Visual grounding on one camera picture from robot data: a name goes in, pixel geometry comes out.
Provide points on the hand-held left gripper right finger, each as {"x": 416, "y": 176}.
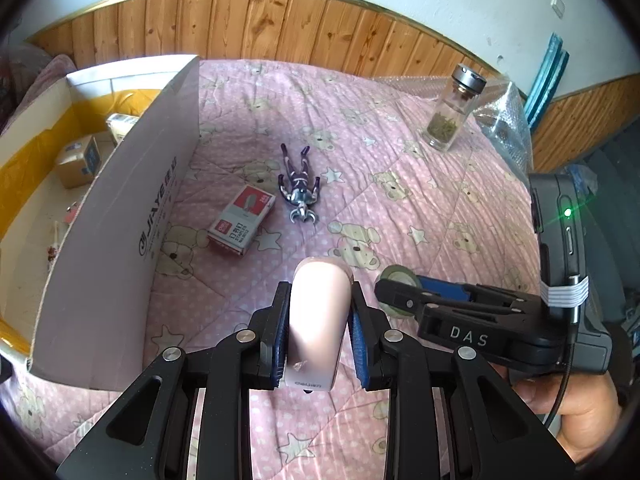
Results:
{"x": 360, "y": 340}

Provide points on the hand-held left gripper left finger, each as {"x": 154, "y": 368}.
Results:
{"x": 280, "y": 340}

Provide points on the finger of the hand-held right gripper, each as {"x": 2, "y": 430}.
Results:
{"x": 440, "y": 286}
{"x": 402, "y": 301}

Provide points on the green tape roll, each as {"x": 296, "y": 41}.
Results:
{"x": 400, "y": 275}

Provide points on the pink stapler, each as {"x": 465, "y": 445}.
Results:
{"x": 317, "y": 320}

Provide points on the white cardboard box container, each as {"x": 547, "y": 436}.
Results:
{"x": 115, "y": 240}

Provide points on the small brown cardboard box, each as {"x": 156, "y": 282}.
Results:
{"x": 75, "y": 165}

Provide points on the person's right forearm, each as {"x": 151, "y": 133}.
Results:
{"x": 627, "y": 385}

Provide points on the person's right hand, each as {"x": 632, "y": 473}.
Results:
{"x": 585, "y": 420}

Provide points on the dark slatted object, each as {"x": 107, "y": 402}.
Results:
{"x": 615, "y": 200}

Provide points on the red and grey staple box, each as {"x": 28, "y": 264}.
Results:
{"x": 240, "y": 220}

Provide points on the pink printed blanket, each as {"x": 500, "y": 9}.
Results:
{"x": 375, "y": 160}

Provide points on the clear bubble wrap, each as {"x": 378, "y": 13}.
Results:
{"x": 505, "y": 125}

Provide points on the purple action figure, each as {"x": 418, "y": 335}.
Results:
{"x": 300, "y": 190}

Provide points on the glass jar with tea leaves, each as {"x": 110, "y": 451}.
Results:
{"x": 442, "y": 125}

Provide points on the teal boards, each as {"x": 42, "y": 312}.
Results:
{"x": 545, "y": 80}

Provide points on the white paper packet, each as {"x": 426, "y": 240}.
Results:
{"x": 120, "y": 127}

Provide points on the pink pillow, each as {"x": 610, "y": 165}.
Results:
{"x": 40, "y": 80}

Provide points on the white wall socket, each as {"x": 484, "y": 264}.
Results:
{"x": 557, "y": 4}

